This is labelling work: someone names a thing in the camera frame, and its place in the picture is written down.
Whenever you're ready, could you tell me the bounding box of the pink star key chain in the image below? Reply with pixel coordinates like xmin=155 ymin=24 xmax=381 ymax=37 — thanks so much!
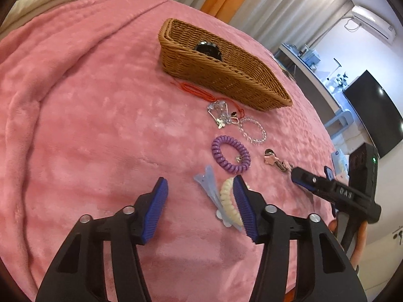
xmin=263 ymin=148 xmax=295 ymax=174

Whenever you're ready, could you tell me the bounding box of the clear crystal bead bracelet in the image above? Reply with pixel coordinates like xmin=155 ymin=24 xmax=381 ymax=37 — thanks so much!
xmin=236 ymin=116 xmax=268 ymax=146

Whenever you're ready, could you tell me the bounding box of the purple spiral hair tie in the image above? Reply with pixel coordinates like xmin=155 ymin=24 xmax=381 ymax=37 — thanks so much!
xmin=211 ymin=134 xmax=252 ymax=174

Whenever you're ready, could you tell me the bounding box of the cream spiral hair tie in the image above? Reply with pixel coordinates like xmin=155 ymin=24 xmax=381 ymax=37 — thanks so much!
xmin=219 ymin=177 xmax=245 ymax=227

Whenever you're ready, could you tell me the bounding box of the light blue hair clip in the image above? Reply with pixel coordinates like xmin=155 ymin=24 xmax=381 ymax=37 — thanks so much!
xmin=193 ymin=165 xmax=243 ymax=232

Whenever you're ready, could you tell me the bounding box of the silver butterfly hair clip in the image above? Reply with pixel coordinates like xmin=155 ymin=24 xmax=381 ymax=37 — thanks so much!
xmin=207 ymin=100 xmax=239 ymax=130

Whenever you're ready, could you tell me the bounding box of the red cord necklace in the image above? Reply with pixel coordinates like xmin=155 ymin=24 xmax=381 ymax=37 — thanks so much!
xmin=171 ymin=80 xmax=246 ymax=118

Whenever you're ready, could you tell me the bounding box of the black wrist watch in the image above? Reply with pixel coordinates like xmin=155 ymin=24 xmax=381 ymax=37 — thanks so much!
xmin=194 ymin=41 xmax=222 ymax=61

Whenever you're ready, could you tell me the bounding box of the right hand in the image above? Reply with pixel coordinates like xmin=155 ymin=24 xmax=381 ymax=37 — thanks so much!
xmin=328 ymin=219 xmax=368 ymax=273

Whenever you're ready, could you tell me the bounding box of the white chair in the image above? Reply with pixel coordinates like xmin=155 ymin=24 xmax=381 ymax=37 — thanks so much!
xmin=324 ymin=109 xmax=354 ymax=139

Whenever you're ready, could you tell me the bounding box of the white desk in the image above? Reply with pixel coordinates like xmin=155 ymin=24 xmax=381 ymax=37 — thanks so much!
xmin=274 ymin=44 xmax=342 ymax=124

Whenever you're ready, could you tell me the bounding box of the black television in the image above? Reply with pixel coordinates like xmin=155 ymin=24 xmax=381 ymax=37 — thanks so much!
xmin=343 ymin=70 xmax=402 ymax=158

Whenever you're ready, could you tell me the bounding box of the brown wicker basket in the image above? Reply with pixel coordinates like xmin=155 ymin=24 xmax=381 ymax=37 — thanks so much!
xmin=158 ymin=18 xmax=293 ymax=111

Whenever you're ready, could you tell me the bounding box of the white air conditioner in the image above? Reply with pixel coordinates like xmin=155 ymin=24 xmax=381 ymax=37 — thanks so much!
xmin=351 ymin=6 xmax=396 ymax=44

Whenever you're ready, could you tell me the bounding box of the pink fleece blanket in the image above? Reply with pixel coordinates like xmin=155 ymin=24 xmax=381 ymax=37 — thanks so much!
xmin=1 ymin=0 xmax=333 ymax=301

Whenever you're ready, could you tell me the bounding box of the grey curtain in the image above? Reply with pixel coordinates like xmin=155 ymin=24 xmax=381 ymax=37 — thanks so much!
xmin=175 ymin=0 xmax=353 ymax=52

